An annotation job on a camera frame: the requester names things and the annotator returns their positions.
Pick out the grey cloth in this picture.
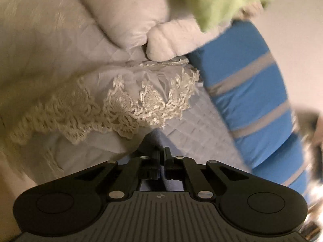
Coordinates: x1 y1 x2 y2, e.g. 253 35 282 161
144 130 185 192

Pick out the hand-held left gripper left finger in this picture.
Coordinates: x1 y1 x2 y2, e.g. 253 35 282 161
73 150 162 202

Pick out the white pillow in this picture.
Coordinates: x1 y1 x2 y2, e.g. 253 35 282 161
71 0 170 51

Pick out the light green cloth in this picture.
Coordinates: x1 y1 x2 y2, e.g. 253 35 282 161
174 0 284 34

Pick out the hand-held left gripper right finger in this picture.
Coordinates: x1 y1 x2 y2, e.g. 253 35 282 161
164 147 250 202

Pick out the blue cushion with grey stripes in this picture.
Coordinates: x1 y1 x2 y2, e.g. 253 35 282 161
188 19 311 197

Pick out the white lace-trimmed cloth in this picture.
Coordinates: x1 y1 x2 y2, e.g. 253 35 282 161
0 58 201 182

